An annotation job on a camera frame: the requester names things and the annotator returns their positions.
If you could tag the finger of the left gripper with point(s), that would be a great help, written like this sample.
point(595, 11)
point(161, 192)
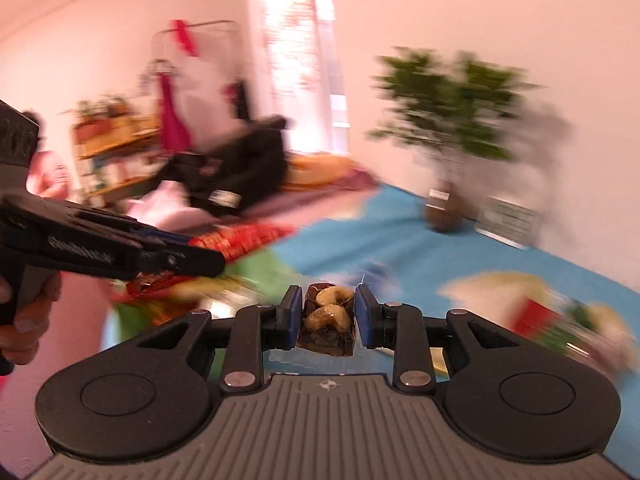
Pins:
point(181, 260)
point(155, 236)

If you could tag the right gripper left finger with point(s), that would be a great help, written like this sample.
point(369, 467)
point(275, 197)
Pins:
point(255, 330)

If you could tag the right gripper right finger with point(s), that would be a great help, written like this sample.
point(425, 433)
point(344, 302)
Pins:
point(397, 327)

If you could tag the red chocolate bar wrapper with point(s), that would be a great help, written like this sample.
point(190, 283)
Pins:
point(234, 242)

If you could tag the nut chocolate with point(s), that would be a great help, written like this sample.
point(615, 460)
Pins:
point(328, 342)

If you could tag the person's left hand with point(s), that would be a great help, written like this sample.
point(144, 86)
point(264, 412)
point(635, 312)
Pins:
point(20, 341)

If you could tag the green plastic basket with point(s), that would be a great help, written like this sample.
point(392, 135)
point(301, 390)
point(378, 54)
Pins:
point(200, 299)

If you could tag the seated person with mask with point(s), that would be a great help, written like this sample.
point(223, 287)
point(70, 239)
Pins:
point(48, 175)

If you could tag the blue floral tablecloth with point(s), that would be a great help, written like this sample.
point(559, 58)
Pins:
point(388, 245)

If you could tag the wooden shelf with plants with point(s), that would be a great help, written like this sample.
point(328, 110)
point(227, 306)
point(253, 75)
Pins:
point(116, 150)

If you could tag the black clothing pile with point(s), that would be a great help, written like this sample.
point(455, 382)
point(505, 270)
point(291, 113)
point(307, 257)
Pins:
point(235, 175)

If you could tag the white digital clock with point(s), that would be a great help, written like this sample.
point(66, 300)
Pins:
point(507, 222)

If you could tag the clothes rack with red garment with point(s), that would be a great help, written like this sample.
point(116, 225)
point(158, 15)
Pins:
point(204, 64)

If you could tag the green red clear snack bag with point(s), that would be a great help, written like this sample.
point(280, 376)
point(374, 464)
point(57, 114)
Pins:
point(593, 334)

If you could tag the potted plant in glass vase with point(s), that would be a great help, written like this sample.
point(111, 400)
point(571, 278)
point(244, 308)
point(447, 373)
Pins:
point(453, 111)

